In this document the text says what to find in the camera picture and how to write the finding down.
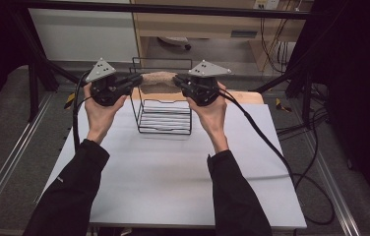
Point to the light wooden desk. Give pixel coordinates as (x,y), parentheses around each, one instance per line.
(206,24)

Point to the person's right hand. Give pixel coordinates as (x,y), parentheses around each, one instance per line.
(214,121)

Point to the person's left hand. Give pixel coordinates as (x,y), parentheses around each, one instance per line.
(101,119)

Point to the wall power outlet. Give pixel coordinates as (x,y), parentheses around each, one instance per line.
(266,4)

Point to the office chair base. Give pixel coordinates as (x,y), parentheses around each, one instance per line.
(176,41)

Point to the black metal frame crossbar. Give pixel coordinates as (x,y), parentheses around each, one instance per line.
(173,9)

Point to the brown towel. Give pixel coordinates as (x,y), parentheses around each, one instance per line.
(158,82)

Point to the yellow black floor tape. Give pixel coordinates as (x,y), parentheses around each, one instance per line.
(282,105)
(70,101)

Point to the white cabinet panel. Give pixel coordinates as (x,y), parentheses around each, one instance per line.
(84,36)

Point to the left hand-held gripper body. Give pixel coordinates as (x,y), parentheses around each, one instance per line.
(104,91)

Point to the black metal frame stand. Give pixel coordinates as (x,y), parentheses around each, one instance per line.
(37,78)
(301,82)

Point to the aluminium floor rail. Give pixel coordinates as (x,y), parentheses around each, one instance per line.
(12,150)
(334,187)

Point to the wooden table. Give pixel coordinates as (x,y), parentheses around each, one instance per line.
(242,96)

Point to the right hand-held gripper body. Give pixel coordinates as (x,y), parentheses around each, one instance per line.
(206,90)

